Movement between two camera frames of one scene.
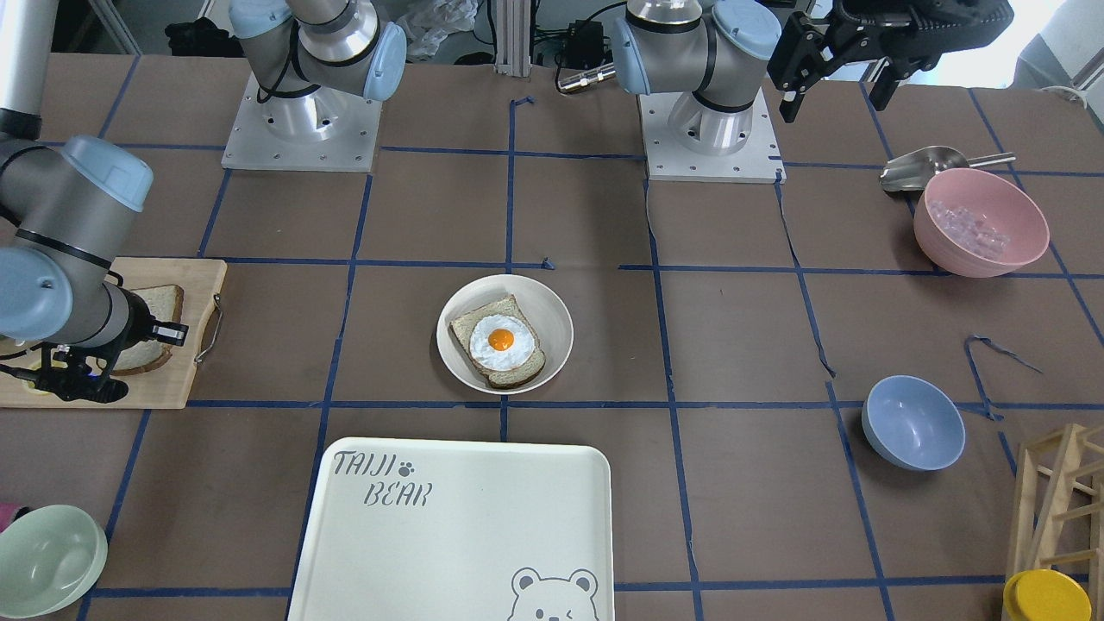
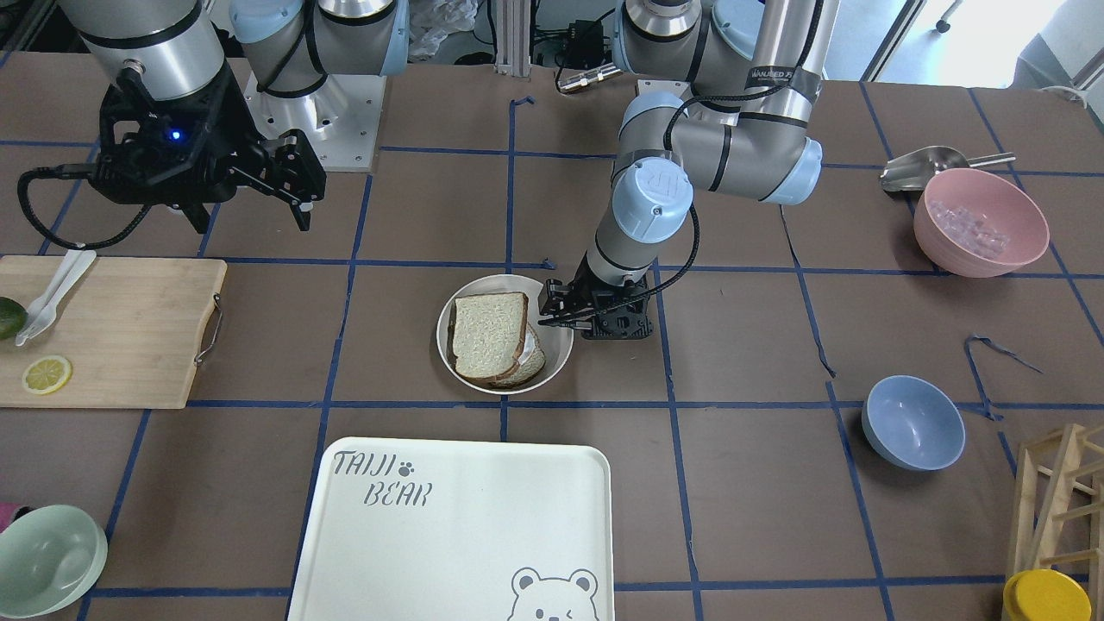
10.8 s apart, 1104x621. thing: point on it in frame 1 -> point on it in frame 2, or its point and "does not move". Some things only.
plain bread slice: [166, 304] -> [486, 333]
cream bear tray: [457, 530] does not move
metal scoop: [914, 170] does not move
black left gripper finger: [807, 68] -> [555, 304]
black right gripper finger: [170, 333] -> [297, 175]
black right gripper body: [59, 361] -> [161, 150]
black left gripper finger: [884, 80] -> [582, 323]
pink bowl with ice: [975, 222] does not move
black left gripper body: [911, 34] -> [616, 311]
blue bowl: [912, 423] does not move
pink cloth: [7, 512] does not move
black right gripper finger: [90, 385] -> [197, 215]
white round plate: [504, 334] does not move
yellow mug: [1045, 594] does not move
